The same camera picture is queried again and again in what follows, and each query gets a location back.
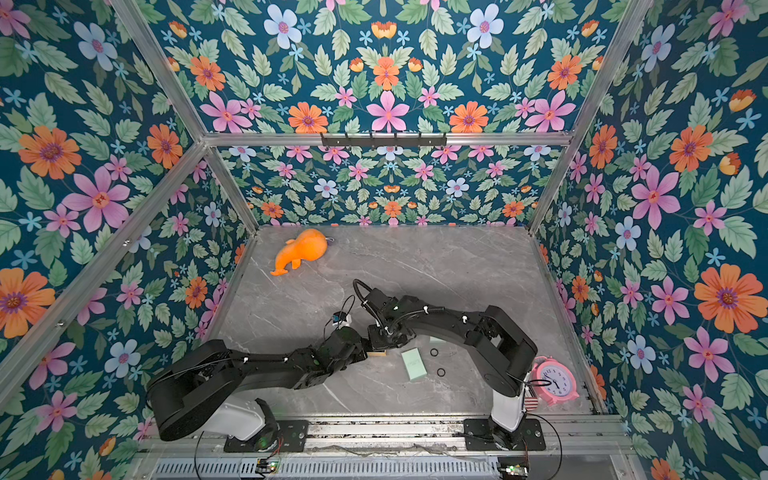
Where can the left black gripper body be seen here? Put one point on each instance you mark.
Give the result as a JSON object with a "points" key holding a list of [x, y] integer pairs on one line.
{"points": [[357, 355]]}

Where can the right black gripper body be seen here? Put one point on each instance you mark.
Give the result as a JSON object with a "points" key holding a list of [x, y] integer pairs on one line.
{"points": [[379, 335]]}

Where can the mint box lid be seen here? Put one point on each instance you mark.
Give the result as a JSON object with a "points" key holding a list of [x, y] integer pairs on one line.
{"points": [[414, 364]]}

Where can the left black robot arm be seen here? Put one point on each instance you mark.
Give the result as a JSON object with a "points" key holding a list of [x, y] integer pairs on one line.
{"points": [[186, 394]]}

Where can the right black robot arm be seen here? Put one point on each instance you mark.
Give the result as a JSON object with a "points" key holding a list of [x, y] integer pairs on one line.
{"points": [[503, 354]]}

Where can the orange plush toy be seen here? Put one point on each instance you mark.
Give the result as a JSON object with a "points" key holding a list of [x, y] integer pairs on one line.
{"points": [[308, 246]]}

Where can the pink alarm clock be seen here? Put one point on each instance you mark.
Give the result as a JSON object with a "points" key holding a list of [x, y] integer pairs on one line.
{"points": [[553, 382]]}

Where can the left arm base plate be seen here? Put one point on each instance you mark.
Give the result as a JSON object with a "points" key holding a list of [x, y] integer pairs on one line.
{"points": [[284, 436]]}

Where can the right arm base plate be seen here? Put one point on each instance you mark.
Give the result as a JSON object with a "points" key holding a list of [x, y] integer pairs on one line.
{"points": [[485, 435]]}

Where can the black hook rail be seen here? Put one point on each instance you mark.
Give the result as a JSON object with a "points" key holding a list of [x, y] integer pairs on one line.
{"points": [[371, 140]]}

